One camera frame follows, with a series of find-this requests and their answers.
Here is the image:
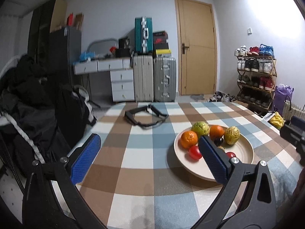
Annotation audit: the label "red tomato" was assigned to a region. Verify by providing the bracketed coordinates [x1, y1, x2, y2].
[188, 145, 202, 161]
[226, 152, 236, 158]

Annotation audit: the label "yellow guava fruit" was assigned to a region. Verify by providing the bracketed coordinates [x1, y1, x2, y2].
[223, 126, 240, 145]

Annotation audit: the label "dark cherry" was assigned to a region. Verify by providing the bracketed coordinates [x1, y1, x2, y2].
[214, 137, 224, 147]

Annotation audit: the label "orange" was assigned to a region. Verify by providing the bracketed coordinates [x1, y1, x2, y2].
[209, 125, 225, 140]
[179, 130, 198, 150]

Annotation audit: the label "green guava fruit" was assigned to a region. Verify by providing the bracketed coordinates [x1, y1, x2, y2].
[191, 121, 210, 138]

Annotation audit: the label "person's right hand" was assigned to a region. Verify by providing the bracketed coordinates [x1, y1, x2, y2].
[293, 176, 304, 200]

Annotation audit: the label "white woven basket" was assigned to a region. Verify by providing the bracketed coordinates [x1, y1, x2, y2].
[282, 95, 305, 120]

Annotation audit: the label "white trash bin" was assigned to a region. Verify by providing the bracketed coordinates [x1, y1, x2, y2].
[263, 111, 285, 130]

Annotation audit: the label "purple bag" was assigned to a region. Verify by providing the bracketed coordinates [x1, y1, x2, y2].
[272, 84, 294, 115]

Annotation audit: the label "cream round plate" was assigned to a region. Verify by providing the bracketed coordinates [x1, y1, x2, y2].
[173, 128, 254, 184]

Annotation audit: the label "wooden shoe rack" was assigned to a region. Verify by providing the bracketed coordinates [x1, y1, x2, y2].
[234, 44, 277, 113]

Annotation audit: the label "black clothes pile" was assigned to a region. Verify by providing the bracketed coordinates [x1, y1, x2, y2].
[1, 54, 96, 178]

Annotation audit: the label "checkered tablecloth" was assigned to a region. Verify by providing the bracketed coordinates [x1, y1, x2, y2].
[76, 102, 302, 228]

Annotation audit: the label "wooden door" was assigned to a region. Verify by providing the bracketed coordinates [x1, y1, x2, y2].
[175, 0, 217, 95]

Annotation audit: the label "silver suitcase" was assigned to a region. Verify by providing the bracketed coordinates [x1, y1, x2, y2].
[153, 57, 176, 102]

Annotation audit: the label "white drawer desk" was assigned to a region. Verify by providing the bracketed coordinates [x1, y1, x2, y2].
[74, 57, 134, 103]

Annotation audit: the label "dark grey refrigerator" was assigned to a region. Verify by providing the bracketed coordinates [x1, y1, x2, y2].
[47, 26, 82, 87]

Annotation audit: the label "stacked shoe boxes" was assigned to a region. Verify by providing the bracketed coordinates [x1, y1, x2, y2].
[152, 31, 172, 57]

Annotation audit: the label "beige suitcase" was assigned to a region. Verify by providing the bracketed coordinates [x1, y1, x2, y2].
[132, 55, 154, 102]

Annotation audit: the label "teal suitcase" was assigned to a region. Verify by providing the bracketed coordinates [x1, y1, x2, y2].
[134, 17, 153, 54]

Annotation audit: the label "light switch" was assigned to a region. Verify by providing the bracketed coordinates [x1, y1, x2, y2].
[247, 28, 252, 35]

